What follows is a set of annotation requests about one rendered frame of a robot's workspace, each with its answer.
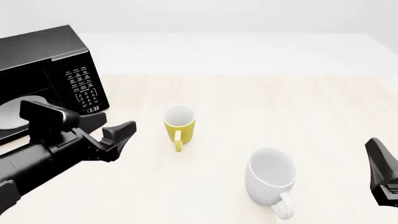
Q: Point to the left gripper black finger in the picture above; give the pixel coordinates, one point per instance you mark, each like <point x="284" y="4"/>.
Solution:
<point x="119" y="135"/>
<point x="93" y="121"/>

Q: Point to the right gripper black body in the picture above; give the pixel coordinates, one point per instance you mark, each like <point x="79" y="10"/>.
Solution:
<point x="387" y="194"/>

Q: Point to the black microwave oven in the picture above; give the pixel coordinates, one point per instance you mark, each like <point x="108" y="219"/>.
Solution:
<point x="46" y="49"/>

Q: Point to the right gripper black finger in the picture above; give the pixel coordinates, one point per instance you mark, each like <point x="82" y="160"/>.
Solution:
<point x="381" y="163"/>

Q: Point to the white round turntable plate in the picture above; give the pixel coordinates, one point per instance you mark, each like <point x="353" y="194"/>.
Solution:
<point x="9" y="112"/>

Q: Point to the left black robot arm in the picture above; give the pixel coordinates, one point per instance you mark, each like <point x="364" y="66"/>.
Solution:
<point x="21" y="168"/>

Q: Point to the yellow and white mug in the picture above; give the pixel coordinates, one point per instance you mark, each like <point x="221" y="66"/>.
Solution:
<point x="182" y="133"/>

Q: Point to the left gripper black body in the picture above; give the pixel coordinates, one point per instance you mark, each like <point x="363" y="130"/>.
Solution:
<point x="88" y="147"/>

